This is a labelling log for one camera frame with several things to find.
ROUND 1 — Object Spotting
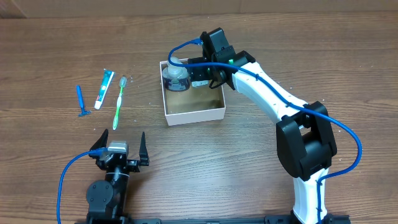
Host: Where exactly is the toothpaste tube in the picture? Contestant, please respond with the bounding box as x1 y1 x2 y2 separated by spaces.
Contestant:
94 70 114 110

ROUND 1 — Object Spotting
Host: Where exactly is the green white soap box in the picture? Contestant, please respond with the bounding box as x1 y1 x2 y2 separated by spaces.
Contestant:
192 80 209 88

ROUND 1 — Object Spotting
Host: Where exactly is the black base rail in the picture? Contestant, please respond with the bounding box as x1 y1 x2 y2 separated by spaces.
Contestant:
74 213 351 224

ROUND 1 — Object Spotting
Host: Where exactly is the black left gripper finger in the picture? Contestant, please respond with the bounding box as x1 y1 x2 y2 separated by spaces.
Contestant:
139 132 149 166
89 129 109 158

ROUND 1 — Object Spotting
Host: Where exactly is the blue cable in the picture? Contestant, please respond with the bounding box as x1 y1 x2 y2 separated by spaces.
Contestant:
56 147 108 224
167 37 363 224

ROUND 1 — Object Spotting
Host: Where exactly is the white cardboard box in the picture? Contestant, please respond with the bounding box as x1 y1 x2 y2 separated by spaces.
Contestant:
159 61 226 126

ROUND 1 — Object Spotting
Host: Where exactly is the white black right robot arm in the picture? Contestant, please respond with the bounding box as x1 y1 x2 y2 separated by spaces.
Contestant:
186 28 337 223

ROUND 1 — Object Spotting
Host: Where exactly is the blue disposable razor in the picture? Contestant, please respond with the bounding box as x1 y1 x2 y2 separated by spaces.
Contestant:
76 85 91 117

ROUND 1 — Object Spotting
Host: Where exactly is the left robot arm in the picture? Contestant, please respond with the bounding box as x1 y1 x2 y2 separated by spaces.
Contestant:
86 129 150 223

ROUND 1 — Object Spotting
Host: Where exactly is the clear soap bottle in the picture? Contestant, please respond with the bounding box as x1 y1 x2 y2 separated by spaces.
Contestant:
162 62 190 92

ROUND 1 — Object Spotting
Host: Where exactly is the green toothbrush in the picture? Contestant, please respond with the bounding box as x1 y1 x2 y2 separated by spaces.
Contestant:
113 76 127 130

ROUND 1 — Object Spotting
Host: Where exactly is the left blue cable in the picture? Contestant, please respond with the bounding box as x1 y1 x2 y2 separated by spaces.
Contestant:
56 147 108 224

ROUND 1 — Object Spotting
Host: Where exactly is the right blue cable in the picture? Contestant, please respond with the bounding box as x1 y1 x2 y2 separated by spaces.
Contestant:
167 37 363 224

